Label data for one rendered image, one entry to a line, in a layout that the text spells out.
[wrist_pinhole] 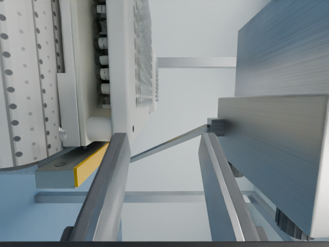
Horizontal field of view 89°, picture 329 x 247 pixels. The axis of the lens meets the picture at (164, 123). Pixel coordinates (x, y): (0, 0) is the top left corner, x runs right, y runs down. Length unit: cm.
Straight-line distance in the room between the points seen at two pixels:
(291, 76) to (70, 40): 46
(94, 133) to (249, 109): 18
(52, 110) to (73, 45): 6
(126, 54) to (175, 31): 345
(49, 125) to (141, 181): 368
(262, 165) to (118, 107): 16
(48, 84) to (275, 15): 57
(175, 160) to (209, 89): 162
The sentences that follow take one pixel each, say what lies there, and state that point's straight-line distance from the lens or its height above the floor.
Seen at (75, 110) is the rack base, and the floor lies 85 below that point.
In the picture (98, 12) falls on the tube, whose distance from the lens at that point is 24.
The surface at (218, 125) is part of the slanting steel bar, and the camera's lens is 30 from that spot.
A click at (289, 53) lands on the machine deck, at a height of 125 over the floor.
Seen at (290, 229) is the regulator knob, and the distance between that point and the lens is 21.
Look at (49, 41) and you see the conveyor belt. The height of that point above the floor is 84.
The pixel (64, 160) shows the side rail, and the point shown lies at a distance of 18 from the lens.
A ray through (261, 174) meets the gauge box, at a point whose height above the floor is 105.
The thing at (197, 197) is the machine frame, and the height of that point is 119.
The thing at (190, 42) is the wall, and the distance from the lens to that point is 359.
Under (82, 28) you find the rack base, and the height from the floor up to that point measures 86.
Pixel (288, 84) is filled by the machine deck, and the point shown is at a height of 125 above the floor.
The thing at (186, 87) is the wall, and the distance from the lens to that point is 342.
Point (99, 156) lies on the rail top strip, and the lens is 19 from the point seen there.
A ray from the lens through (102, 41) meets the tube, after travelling 23.
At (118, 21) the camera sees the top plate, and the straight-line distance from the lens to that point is 19.
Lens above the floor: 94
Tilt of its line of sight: level
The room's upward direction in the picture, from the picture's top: 90 degrees clockwise
